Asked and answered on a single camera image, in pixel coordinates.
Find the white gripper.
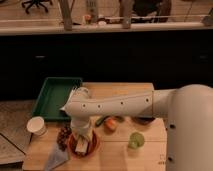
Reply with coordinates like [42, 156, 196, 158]
[70, 121, 92, 141]

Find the green plastic tray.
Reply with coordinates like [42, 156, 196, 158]
[32, 77, 82, 122]

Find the green apple toy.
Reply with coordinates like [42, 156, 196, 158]
[128, 132, 145, 149]

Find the white paper cup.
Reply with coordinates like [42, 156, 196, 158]
[27, 116, 46, 136]

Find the green cucumber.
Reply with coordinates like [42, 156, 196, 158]
[95, 116, 109, 127]

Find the wooden board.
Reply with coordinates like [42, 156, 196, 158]
[21, 81, 168, 171]

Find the dark blue bowl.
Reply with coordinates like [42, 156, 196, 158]
[132, 117, 155, 126]

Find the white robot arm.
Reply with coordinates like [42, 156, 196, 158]
[64, 84, 213, 171]

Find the red bowl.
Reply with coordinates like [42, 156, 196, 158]
[67, 131, 100, 158]

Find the white eraser block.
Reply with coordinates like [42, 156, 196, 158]
[75, 138, 88, 153]

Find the black office chair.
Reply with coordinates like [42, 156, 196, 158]
[21, 0, 53, 14]

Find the orange carrot toy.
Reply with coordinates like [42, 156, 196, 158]
[104, 118, 117, 131]

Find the grey cloth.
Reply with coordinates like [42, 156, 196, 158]
[44, 144, 69, 171]

